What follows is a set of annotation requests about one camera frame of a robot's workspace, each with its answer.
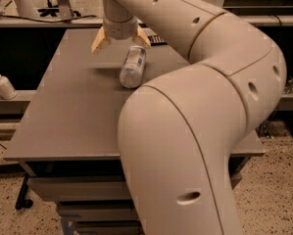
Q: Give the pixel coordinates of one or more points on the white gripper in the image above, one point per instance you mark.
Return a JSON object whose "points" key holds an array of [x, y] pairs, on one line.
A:
{"points": [[121, 29]]}

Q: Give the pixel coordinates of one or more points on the clear plastic water bottle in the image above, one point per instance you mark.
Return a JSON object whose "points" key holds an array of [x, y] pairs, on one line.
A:
{"points": [[133, 67]]}

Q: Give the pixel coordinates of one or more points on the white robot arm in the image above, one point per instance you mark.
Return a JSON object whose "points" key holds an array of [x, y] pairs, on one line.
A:
{"points": [[176, 132]]}

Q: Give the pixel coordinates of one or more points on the white pump dispenser bottle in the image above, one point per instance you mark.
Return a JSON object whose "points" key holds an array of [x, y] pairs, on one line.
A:
{"points": [[7, 90]]}

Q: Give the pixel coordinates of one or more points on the top grey drawer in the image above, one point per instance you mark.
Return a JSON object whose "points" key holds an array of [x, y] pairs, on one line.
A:
{"points": [[78, 189]]}

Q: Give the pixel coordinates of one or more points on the grey drawer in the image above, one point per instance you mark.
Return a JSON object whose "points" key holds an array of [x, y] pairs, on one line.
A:
{"points": [[78, 189], [98, 211], [109, 228]]}

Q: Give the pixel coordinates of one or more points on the middle grey drawer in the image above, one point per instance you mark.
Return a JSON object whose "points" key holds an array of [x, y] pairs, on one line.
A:
{"points": [[98, 211]]}

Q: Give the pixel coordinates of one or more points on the bottom grey drawer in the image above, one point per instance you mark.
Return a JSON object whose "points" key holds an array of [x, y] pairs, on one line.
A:
{"points": [[109, 228]]}

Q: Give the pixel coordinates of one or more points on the black caster wheel leg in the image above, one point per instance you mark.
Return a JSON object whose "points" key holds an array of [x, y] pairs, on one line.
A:
{"points": [[22, 201]]}

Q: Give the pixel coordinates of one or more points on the grey metal post left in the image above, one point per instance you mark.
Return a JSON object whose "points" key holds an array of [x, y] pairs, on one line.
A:
{"points": [[66, 12]]}

